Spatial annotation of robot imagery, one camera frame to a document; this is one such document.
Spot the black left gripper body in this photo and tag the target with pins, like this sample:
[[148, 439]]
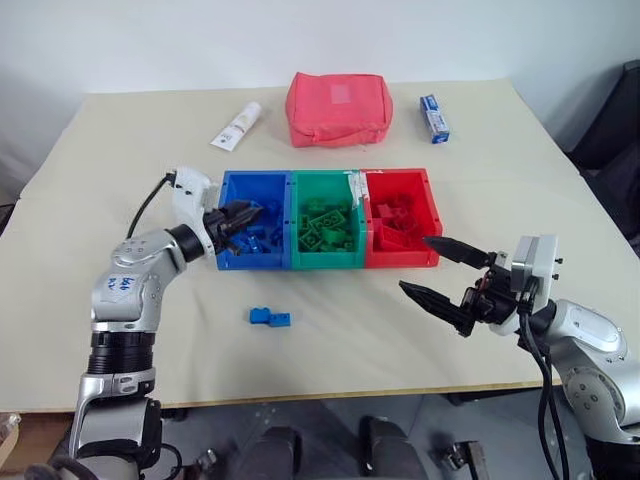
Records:
[[216, 226]]

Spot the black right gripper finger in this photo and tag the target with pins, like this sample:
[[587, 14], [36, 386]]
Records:
[[440, 305], [457, 250]]

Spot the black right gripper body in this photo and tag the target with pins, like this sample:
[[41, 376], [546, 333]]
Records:
[[492, 300]]

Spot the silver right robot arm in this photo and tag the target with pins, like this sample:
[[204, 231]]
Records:
[[595, 330]]

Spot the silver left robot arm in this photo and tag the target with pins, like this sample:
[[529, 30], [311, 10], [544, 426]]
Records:
[[130, 280]]

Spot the blue plastic bin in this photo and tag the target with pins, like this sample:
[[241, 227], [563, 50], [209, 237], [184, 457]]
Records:
[[250, 262]]

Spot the red plastic bin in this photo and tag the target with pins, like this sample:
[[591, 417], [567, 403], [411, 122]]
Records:
[[400, 259]]

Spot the large red sloped block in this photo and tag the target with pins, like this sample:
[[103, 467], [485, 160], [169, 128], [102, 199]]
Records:
[[395, 237]]

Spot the small green block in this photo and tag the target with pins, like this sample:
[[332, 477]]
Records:
[[310, 241]]

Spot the light blue rounded block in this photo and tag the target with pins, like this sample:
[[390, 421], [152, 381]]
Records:
[[258, 316]]

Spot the white cream tube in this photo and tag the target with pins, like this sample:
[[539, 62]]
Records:
[[237, 125]]

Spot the large green studded plate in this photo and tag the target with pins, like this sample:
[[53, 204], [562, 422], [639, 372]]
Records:
[[330, 221]]

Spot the blue studded block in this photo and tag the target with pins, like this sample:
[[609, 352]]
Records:
[[281, 320]]

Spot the green plastic bin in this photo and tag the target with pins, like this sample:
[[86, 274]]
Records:
[[325, 260]]

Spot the white tape strip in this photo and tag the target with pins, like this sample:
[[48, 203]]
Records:
[[356, 187]]

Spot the blue and white carton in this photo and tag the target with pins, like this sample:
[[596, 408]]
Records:
[[434, 117]]

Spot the pink fabric pouch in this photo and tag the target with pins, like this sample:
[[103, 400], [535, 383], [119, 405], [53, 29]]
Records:
[[340, 110]]

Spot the black chair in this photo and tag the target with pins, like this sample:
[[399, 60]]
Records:
[[615, 160]]

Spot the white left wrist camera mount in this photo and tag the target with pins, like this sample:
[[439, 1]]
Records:
[[192, 192]]

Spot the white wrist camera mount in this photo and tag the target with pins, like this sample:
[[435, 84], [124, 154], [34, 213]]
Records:
[[192, 192], [542, 260]]

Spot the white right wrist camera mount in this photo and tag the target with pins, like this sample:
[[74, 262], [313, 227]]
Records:
[[542, 260]]

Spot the dark metal foot bracket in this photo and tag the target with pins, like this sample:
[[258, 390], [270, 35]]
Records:
[[462, 455]]

